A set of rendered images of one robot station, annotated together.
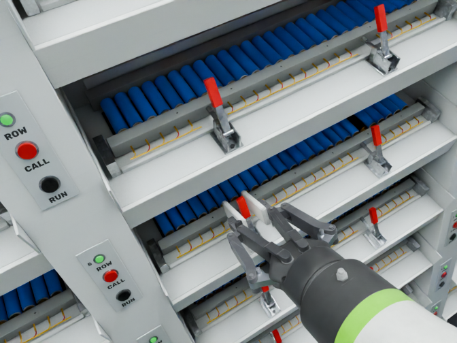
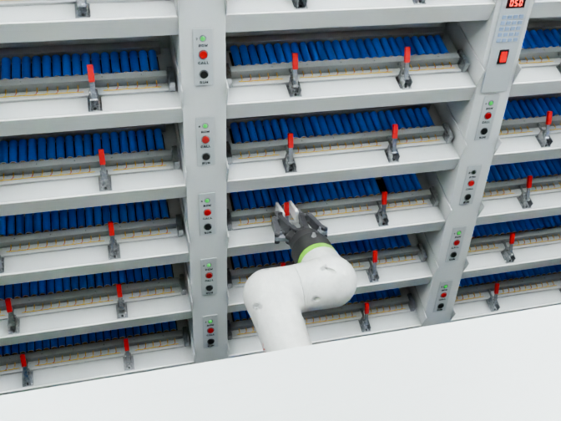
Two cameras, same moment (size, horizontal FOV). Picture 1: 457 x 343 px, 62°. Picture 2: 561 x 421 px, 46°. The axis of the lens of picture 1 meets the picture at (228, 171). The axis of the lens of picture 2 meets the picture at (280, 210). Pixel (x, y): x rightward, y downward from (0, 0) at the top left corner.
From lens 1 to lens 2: 109 cm
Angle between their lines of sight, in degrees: 4
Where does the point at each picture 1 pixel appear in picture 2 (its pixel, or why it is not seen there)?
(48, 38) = (232, 101)
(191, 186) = (263, 182)
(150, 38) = (270, 110)
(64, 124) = (223, 134)
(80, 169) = (219, 154)
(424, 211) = (417, 271)
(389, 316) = (321, 248)
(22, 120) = (209, 127)
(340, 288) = (310, 239)
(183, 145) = (266, 160)
